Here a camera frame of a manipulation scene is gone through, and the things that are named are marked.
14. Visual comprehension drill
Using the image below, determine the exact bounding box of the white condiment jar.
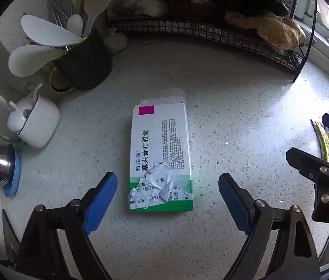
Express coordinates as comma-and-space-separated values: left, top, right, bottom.
7, 83, 61, 149

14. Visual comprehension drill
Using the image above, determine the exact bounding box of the garlic bulb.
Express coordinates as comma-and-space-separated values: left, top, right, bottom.
119, 0, 142, 9
135, 0, 168, 16
103, 28, 128, 54

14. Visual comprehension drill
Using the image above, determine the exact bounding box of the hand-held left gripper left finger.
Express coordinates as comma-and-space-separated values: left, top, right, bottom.
14, 172, 118, 280

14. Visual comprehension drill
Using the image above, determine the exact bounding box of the cream rice spoon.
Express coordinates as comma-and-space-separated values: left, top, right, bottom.
82, 0, 114, 37

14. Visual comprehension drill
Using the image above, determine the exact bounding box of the black wire rack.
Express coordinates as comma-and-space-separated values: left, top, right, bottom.
105, 0, 318, 83

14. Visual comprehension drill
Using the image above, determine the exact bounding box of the blue plastic tray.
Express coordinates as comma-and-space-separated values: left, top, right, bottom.
3, 146, 22, 196

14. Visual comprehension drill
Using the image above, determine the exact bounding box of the white rice paddle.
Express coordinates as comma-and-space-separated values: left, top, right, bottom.
8, 45, 67, 78
21, 14, 83, 47

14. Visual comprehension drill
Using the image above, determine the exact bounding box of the dark utensil holder cup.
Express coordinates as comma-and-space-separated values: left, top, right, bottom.
49, 26, 113, 94

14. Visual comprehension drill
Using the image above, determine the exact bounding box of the small white spoon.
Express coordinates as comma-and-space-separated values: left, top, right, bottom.
66, 14, 83, 33

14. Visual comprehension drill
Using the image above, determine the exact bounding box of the steel chopsticks bundle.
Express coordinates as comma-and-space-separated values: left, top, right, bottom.
49, 0, 73, 24

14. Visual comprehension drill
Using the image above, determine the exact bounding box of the white green medicine box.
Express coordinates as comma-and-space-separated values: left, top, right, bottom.
128, 89, 195, 212

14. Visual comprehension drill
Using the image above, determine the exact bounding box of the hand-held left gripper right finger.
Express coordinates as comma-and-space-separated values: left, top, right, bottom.
218, 173, 321, 280

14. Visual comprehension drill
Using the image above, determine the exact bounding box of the ginger root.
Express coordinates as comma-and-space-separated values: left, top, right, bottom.
224, 11, 306, 50

